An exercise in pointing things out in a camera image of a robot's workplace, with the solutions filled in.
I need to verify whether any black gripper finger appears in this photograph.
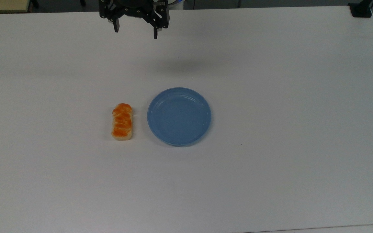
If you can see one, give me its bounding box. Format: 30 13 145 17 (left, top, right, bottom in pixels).
148 10 170 39
107 15 122 33

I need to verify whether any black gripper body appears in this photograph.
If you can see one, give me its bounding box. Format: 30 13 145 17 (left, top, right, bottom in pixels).
99 0 169 20

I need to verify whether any orange glazed bread loaf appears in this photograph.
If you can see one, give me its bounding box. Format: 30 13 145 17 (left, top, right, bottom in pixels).
111 103 133 141

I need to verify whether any blue round plate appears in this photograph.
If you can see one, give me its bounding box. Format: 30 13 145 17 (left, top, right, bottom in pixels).
147 87 212 147

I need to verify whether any light wooden table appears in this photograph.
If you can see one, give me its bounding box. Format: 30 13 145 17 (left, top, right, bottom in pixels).
0 0 32 14

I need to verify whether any black camera stand base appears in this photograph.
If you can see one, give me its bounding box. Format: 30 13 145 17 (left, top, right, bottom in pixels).
348 0 373 18

